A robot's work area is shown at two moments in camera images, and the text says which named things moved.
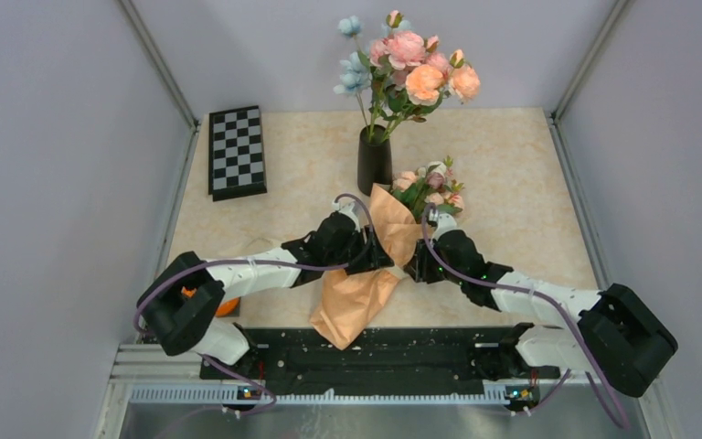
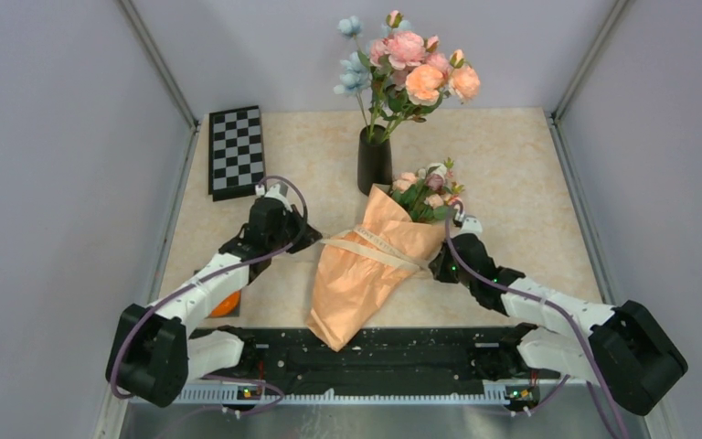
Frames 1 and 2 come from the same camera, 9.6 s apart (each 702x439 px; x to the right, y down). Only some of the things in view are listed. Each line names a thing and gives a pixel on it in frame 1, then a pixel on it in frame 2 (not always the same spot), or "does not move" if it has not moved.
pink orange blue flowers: x=398 y=74 does not move
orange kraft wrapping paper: x=399 y=207 does not move
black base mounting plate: x=385 y=357 does not move
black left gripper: x=377 y=258 to x=311 y=236
